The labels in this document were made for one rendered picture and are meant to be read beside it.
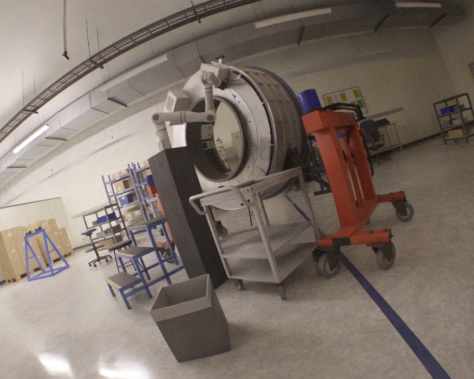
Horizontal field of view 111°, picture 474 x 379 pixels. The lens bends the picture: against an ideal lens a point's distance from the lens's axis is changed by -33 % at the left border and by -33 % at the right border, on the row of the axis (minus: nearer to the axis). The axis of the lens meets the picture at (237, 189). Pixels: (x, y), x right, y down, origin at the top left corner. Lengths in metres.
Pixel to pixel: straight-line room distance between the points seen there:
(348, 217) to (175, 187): 1.16
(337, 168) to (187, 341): 1.21
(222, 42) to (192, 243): 4.70
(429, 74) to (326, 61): 4.28
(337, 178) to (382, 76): 7.83
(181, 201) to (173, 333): 0.94
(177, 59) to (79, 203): 6.69
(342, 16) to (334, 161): 5.30
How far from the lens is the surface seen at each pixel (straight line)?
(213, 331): 1.16
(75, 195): 10.24
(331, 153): 1.48
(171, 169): 1.75
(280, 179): 1.45
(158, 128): 1.96
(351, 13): 6.62
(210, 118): 1.89
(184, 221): 1.77
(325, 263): 1.49
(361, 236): 1.39
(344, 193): 1.50
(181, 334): 1.18
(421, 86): 10.02
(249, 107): 2.01
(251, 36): 5.74
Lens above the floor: 0.76
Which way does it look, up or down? 3 degrees down
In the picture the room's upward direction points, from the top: 18 degrees counter-clockwise
